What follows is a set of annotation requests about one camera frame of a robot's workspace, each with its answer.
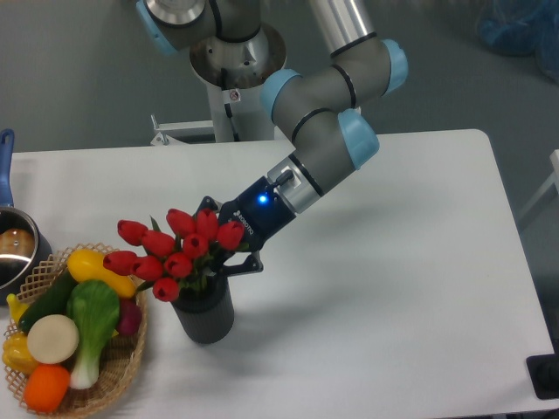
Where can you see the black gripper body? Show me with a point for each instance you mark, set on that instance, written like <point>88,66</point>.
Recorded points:
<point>260,210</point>

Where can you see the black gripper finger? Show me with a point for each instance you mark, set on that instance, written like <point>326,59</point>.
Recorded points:
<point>251,264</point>
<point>209,203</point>

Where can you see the red tulip bouquet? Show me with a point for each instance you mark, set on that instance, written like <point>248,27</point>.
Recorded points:
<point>180,262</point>

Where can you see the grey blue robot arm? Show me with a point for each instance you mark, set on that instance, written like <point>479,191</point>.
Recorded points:
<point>230,46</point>

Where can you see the dark grey ribbed vase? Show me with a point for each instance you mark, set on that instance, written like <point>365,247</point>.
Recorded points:
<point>210,318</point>

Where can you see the red radish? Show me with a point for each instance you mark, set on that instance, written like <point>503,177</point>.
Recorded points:
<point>130,318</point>

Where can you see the yellow squash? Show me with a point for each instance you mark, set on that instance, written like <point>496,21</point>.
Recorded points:
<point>85,264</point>

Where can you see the green bok choy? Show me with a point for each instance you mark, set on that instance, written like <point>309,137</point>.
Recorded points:
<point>94,307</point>

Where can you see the woven wicker basket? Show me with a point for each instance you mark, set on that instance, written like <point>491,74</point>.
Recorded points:
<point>119,361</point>

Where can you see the dark green cucumber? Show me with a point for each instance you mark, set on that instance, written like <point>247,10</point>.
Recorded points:
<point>52,301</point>

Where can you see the yellow banana tip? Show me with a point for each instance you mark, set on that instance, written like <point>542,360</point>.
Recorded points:
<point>16,307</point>

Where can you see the orange fruit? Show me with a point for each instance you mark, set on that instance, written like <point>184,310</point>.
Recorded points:
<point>46,388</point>

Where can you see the yellow bell pepper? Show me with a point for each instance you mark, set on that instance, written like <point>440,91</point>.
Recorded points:
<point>16,354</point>

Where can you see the white furniture leg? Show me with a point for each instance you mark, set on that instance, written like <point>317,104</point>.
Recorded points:
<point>542,197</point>

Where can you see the black device at table edge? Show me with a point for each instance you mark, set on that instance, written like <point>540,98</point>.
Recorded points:
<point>543,372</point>

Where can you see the blue handled saucepan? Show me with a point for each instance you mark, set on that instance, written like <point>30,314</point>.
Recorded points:
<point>23,246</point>

